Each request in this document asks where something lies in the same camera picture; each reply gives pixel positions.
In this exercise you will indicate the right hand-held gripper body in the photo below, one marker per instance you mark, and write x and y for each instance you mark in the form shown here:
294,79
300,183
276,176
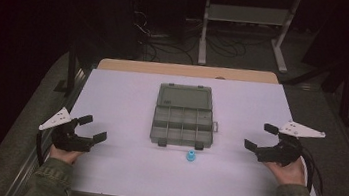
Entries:
286,145

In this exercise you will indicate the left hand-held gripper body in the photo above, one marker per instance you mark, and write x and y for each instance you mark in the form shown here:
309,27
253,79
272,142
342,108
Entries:
63,131

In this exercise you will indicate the small blue plastic part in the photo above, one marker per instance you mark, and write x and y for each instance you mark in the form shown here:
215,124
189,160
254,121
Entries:
191,155

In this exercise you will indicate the grey plastic compartment box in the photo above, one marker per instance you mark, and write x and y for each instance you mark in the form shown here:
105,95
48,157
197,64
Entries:
183,116

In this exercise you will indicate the person's left hand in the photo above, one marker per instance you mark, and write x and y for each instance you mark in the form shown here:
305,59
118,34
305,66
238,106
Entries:
64,155

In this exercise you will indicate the person's right hand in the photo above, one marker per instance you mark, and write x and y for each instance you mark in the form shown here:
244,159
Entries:
287,174

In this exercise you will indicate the white board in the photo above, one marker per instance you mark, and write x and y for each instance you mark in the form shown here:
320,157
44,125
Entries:
127,112

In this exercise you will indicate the white metal desk frame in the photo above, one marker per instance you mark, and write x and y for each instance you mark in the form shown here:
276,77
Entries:
246,16

